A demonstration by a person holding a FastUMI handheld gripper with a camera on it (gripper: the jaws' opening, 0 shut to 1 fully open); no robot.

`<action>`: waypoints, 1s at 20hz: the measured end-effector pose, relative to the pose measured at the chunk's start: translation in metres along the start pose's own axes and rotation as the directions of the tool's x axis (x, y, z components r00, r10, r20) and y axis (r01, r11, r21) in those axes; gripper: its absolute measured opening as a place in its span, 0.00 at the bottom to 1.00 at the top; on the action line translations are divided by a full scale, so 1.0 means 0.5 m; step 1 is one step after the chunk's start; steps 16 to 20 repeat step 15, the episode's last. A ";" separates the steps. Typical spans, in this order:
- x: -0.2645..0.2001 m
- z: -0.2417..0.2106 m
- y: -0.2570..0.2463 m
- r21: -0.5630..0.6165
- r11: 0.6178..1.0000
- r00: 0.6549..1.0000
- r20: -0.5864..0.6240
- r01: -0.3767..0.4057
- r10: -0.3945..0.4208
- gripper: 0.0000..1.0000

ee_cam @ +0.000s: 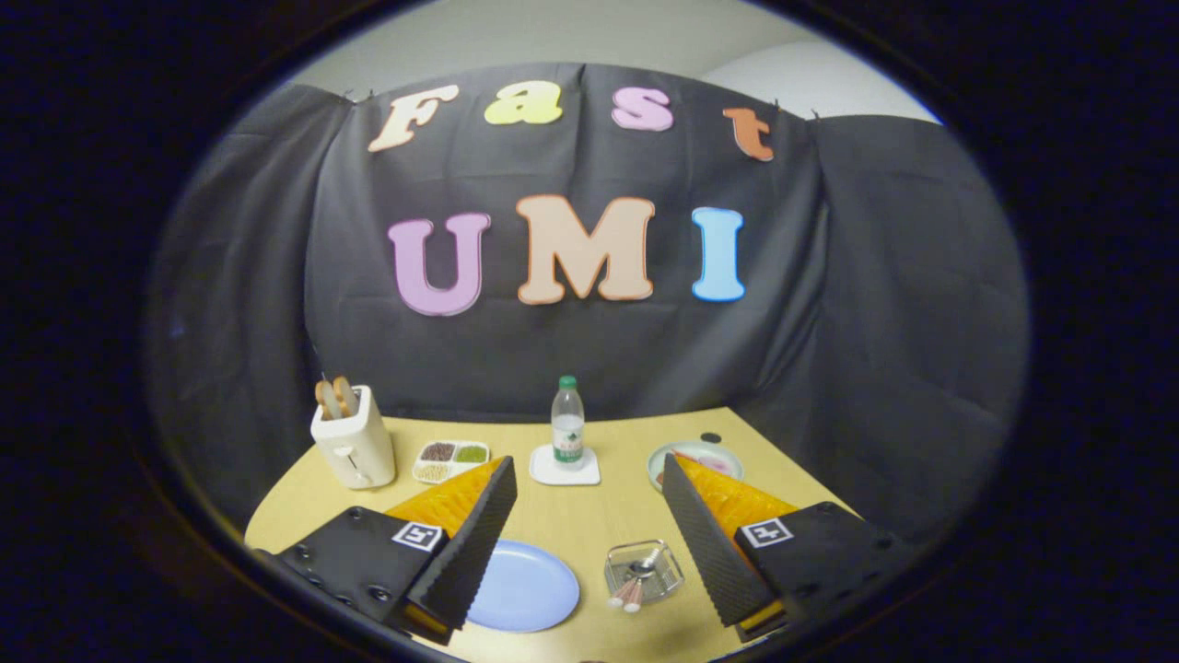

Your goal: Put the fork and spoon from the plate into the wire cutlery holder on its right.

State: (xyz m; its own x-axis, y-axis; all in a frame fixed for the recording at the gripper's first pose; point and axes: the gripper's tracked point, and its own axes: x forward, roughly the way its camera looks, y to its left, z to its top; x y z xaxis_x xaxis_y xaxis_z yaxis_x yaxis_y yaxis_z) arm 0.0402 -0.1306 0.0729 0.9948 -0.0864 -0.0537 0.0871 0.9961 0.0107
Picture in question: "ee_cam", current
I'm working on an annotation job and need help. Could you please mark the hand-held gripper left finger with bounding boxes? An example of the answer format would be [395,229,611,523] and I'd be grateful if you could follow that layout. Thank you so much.
[253,455,519,646]

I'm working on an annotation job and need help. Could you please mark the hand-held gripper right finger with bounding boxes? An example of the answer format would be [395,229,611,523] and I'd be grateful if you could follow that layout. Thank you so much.
[661,453,922,644]

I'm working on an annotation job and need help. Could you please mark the spoon with striped handle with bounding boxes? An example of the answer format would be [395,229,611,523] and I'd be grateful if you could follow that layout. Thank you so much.
[608,551,660,609]

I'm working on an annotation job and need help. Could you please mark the fork with striped handle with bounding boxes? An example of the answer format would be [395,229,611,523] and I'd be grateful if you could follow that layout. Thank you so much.
[625,564,660,614]

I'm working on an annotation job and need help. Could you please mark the clear glass square tray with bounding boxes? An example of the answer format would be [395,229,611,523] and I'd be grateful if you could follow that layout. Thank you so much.
[604,540,685,605]

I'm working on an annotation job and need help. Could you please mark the blue round plate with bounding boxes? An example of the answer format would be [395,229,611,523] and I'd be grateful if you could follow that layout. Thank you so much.
[465,540,581,634]

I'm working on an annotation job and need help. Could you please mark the white divided dish with beans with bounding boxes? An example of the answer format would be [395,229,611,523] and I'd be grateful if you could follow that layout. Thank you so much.
[412,440,491,486]

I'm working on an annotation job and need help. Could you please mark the pale green plate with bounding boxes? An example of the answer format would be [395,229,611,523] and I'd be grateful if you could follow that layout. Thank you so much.
[647,441,744,494]

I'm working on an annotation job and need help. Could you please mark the white square coaster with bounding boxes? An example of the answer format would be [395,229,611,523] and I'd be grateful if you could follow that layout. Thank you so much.
[530,445,601,487]

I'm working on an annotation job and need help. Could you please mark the clear water bottle green cap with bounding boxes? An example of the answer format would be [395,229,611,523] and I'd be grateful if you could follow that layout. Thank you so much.
[551,376,586,466]

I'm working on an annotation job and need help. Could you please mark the white toaster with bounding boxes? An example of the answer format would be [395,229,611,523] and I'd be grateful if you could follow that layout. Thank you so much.
[310,385,397,490]

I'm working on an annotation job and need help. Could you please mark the black backdrop cloth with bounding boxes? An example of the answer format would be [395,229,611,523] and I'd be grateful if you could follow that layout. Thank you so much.
[143,63,1030,544]

